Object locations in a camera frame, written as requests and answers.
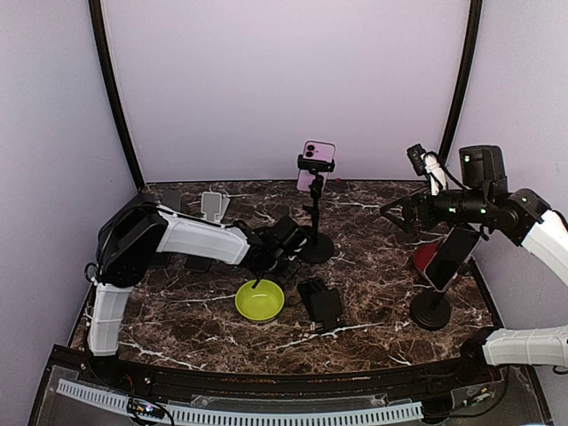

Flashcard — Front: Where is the black tall phone stand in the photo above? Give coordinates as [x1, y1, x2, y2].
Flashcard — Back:
[298, 176, 335, 264]

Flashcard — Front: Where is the black front rail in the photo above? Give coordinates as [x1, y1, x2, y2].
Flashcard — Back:
[52, 345, 525, 403]

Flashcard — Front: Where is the black right phone stand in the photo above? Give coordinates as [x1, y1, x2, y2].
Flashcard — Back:
[409, 261, 471, 330]

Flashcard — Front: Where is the left black corner post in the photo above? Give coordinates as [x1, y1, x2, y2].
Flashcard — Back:
[88, 0, 146, 191]

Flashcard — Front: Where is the white folding phone stand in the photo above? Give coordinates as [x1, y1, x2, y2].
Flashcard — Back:
[201, 191, 230, 224]

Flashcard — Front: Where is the purple edged phone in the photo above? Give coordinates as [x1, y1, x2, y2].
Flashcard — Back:
[184, 256, 212, 273]

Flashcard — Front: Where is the white cable duct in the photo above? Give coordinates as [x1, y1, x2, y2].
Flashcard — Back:
[56, 379, 423, 425]

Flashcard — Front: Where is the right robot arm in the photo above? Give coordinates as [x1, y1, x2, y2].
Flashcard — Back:
[381, 145, 567, 331]

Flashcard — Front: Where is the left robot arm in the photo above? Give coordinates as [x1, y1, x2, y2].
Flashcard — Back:
[85, 201, 309, 387]

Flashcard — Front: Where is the black corner post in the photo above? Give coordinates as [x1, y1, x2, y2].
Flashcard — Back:
[88, 0, 146, 191]
[438, 0, 483, 162]

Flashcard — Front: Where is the right black corner post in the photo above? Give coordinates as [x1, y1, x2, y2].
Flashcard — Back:
[438, 0, 483, 162]

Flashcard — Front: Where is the pink phone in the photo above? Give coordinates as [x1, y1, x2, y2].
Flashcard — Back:
[296, 141, 336, 192]

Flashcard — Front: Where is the phone on right stand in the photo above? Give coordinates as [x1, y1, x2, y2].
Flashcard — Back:
[423, 226, 481, 292]

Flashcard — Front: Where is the dark blue phone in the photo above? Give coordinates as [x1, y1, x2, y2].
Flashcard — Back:
[149, 252, 171, 268]

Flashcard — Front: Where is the grey small phone stand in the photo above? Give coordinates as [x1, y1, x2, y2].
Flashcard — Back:
[161, 190, 182, 212]

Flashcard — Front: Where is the green bowl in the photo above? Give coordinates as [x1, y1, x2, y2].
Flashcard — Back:
[234, 280, 285, 323]

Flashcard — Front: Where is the black folding phone stand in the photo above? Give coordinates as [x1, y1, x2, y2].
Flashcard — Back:
[296, 277, 345, 334]

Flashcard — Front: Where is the red bowl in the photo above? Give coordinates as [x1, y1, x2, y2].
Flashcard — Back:
[413, 243, 472, 281]

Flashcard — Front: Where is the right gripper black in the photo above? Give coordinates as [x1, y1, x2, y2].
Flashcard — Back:
[382, 182, 492, 233]

